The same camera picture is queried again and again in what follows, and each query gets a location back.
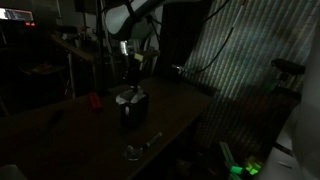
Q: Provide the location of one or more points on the crumpled clear plastic wrapper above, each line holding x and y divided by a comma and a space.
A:
133, 154

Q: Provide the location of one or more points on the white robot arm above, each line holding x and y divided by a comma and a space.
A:
120, 22

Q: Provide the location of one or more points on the red block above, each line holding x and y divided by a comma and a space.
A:
95, 102

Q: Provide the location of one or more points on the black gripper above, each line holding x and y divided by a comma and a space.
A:
132, 74

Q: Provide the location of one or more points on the black box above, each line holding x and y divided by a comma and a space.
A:
132, 115

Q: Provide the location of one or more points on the white towel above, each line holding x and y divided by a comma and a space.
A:
130, 96

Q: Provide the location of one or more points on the lit computer monitor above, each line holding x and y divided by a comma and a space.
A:
16, 14

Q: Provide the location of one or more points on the green glowing device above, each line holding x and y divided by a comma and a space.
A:
246, 171

